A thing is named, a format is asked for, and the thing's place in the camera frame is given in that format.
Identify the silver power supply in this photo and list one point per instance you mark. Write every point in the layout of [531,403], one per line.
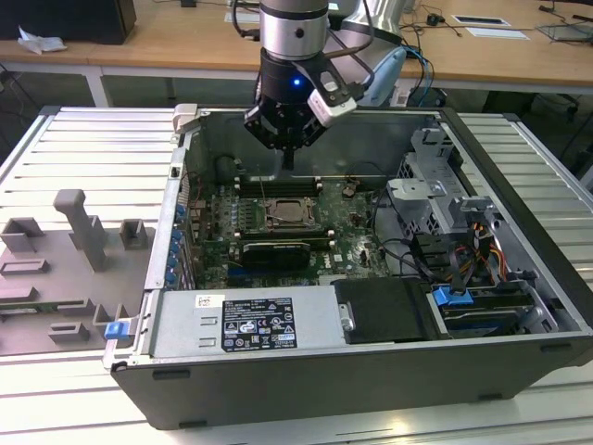
[185,320]

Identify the green motherboard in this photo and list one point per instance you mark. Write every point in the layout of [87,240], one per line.
[357,252]

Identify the black box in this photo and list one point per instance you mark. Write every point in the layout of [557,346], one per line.
[69,18]

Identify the small black adapter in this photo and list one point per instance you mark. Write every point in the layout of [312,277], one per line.
[435,19]

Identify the metal locking lever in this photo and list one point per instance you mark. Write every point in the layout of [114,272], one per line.
[263,194]

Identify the black plastic bay cover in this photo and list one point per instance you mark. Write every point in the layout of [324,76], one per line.
[384,310]

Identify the grey case latch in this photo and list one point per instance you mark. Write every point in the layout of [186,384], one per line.
[185,118]

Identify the blue slot retainer clip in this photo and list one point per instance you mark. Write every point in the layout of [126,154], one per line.
[171,278]
[179,213]
[172,265]
[176,241]
[174,253]

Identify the black RAM slot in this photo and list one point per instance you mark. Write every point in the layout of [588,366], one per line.
[273,185]
[282,231]
[273,189]
[273,193]
[273,181]
[282,236]

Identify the grey metal drive cage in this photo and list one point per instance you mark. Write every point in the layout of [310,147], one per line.
[417,190]

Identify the crumpled white paper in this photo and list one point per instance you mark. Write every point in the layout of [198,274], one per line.
[41,42]

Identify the blue expansion slot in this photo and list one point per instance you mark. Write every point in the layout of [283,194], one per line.
[234,273]

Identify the clear tray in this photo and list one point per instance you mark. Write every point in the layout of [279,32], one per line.
[565,32]

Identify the small white plug box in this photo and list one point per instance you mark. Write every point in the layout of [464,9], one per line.
[401,96]

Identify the grey parts rack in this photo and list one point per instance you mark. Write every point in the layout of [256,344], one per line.
[46,278]

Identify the white paper sheet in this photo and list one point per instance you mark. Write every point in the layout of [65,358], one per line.
[498,33]

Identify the coin cell battery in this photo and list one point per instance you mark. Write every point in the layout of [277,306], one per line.
[350,189]

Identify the black open PC case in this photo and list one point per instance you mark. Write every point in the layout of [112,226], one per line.
[324,385]

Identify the black camera bracket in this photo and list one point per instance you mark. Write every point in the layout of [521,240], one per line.
[343,88]

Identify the hard disk in blue carrier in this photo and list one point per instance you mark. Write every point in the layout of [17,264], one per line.
[451,296]

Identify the wooden desk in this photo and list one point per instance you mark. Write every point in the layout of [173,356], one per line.
[162,37]

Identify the pale blue teach pendant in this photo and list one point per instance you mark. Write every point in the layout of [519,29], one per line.
[387,76]

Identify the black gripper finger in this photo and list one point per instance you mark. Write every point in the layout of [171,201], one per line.
[310,132]
[261,125]

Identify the white strip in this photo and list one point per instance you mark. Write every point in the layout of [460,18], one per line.
[243,17]

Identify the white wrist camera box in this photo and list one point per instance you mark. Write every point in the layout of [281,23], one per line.
[331,111]

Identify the CPU socket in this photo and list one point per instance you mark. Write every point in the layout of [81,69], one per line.
[268,224]

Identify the blue case latch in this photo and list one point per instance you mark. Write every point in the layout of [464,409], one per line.
[116,331]

